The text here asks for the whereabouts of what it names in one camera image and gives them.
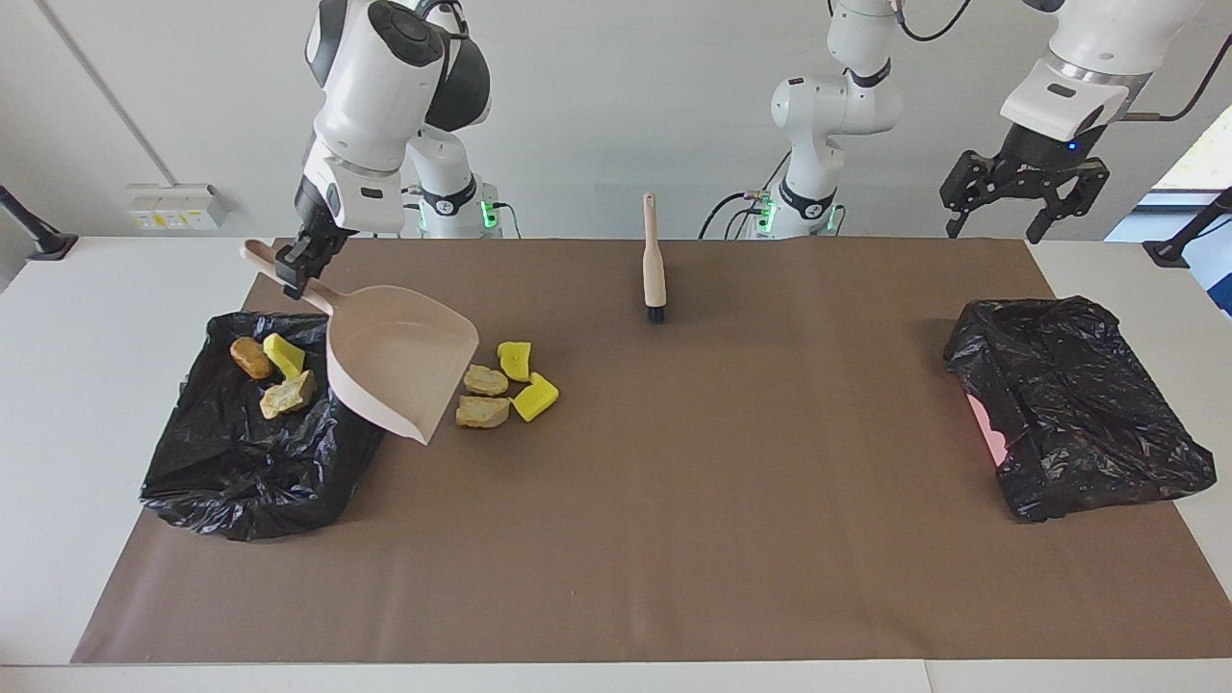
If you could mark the bright window with dark frame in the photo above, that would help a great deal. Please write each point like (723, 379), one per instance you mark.
(1203, 164)

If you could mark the beige plastic dustpan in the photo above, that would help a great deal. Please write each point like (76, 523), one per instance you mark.
(395, 366)

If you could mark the black bag lined bin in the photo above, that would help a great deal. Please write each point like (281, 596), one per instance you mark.
(250, 462)

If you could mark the white wall socket box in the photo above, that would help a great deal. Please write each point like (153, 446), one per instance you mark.
(178, 207)

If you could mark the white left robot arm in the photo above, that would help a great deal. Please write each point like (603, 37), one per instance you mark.
(833, 106)

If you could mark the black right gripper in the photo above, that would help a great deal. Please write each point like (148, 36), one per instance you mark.
(313, 221)

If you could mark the green and yellow sponge scrap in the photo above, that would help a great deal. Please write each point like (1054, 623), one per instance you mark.
(285, 355)

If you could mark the pale jagged sponge scrap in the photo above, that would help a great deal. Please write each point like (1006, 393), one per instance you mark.
(289, 395)

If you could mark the black bag over pink bin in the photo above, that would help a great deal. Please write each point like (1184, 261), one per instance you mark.
(1078, 404)

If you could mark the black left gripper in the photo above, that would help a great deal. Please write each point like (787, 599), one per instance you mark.
(1044, 159)

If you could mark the black clamp stand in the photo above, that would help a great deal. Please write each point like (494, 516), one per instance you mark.
(1169, 252)
(53, 245)

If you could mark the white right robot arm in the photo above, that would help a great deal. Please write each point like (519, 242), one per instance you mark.
(375, 87)

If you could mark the beige sponge scrap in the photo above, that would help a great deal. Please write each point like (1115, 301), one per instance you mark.
(485, 380)
(481, 412)

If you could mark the white wall conduit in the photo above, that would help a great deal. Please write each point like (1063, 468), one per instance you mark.
(106, 91)

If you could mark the brown paper table mat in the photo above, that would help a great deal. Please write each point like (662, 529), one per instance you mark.
(818, 577)

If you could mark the brown oval sponge lump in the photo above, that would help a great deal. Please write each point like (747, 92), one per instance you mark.
(251, 358)

